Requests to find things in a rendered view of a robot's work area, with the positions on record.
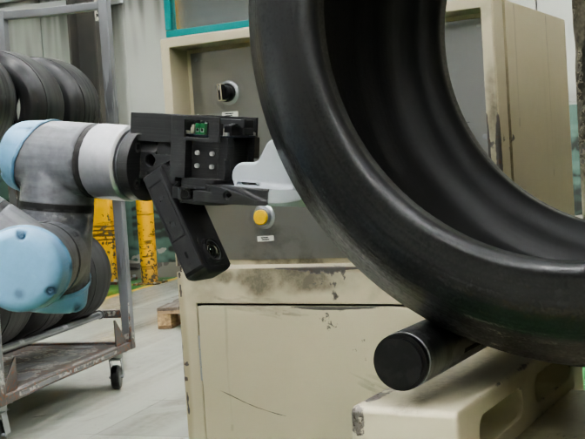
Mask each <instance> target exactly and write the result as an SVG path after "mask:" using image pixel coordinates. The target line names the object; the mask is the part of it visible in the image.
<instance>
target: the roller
mask: <svg viewBox="0 0 585 439"><path fill-rule="evenodd" d="M486 347H487V346H485V345H482V344H480V343H477V342H475V341H471V340H469V339H466V338H464V337H462V336H459V335H457V334H454V333H452V332H450V331H448V330H446V329H445V328H442V327H440V326H438V325H436V324H434V323H432V322H431V321H429V320H427V319H425V320H423V321H420V322H417V323H415V324H413V325H411V326H409V327H407V328H403V329H401V330H400V331H397V332H395V333H393V334H390V335H389V336H387V337H386V338H384V339H383V340H382V341H381V342H380V343H379V344H378V346H377V347H376V349H375V351H374V356H373V365H374V368H375V371H376V373H377V376H378V377H379V378H380V379H381V381H382V382H383V383H384V384H386V385H387V386H388V387H389V388H392V389H395V390H399V391H407V390H410V389H413V388H417V387H419V386H420V385H421V384H423V383H425V382H427V381H429V380H431V379H432V378H434V377H435V376H437V375H439V374H441V373H443V372H444V371H446V370H448V369H450V368H451V367H453V366H455V365H456V364H458V363H460V362H462V361H464V360H466V359H467V358H468V357H470V356H472V355H474V354H476V353H478V352H480V351H481V350H482V349H484V348H486Z"/></svg>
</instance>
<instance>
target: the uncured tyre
mask: <svg viewBox="0 0 585 439"><path fill-rule="evenodd" d="M446 6H447V0H248V14H249V35H250V45H251V53H252V66H253V71H254V76H255V81H256V85H257V89H258V94H259V100H260V103H261V107H262V110H263V113H264V116H265V119H266V124H267V127H268V129H269V132H270V134H271V137H272V141H273V143H274V145H275V148H276V150H277V153H278V155H279V157H280V160H281V162H282V164H283V166H284V167H285V169H286V172H287V174H288V176H289V178H290V180H291V181H292V184H293V185H294V187H295V189H296V191H297V193H298V194H299V196H300V197H301V199H302V201H303V202H304V204H305V205H306V207H307V209H308V210H309V212H310V213H311V215H312V216H313V217H314V218H315V220H316V221H317V223H318V224H319V226H320V227H321V228H322V230H323V231H324V232H325V233H326V235H327V236H328V237H329V239H330V240H331V241H332V242H333V244H334V245H335V246H336V247H337V248H338V249H339V250H340V251H341V252H342V253H343V254H344V255H345V256H346V257H347V258H348V259H349V260H350V261H351V262H352V263H353V264H354V265H355V266H356V267H357V268H358V269H359V270H360V271H361V272H362V273H363V274H364V275H365V276H366V277H367V278H368V279H369V280H371V281H372V282H373V283H374V284H376V285H377V286H378V287H379V288H381V289H382V290H383V291H385V292H386V293H387V294H389V295H390V296H391V297H393V298H394V299H396V300H397V301H398V302H399V303H401V304H402V305H404V306H405V307H407V308H409V309H410V310H412V311H414V312H415V313H416V314H418V315H420V316H422V317H423V318H425V319H427V320H429V321H431V322H432V323H434V324H436V325H438V326H440V327H442V328H445V329H446V330H448V331H450V332H452V333H454V334H457V335H459V336H462V337H464V338H466V339H469V340H471V341H475V342H477V343H480V344H482V345H485V346H488V347H491V348H495V349H498V350H500V351H503V352H507V353H510V354H512V355H518V356H521V357H525V358H528V359H533V360H537V361H545V362H550V363H555V364H561V365H568V366H576V367H584V368H585V219H581V218H578V217H575V216H573V215H570V214H568V213H565V212H563V211H560V210H558V209H556V208H554V207H552V206H550V205H548V204H546V203H544V202H543V201H541V200H539V199H537V198H536V197H535V196H533V195H532V194H530V193H529V192H527V191H525V190H524V189H523V188H521V187H520V186H518V185H517V184H516V183H515V182H514V181H513V180H511V178H509V176H507V175H506V174H505V173H504V172H503V171H502V170H501V169H500V168H499V167H498V166H497V165H496V164H495V163H494V161H493V160H492V159H491V158H490V157H489V156H488V155H487V154H486V152H485V151H484V150H483V148H482V147H481V145H480V144H479V142H478V141H477V139H476V138H475V136H474V135H473V133H472V132H471V130H470V128H469V127H468V125H467V122H466V120H465V119H464V117H463V115H462V112H461V109H460V107H459V105H458V102H457V100H456V97H455V95H454V90H453V86H452V84H451V80H450V77H449V72H448V68H447V57H446V48H445V14H446Z"/></svg>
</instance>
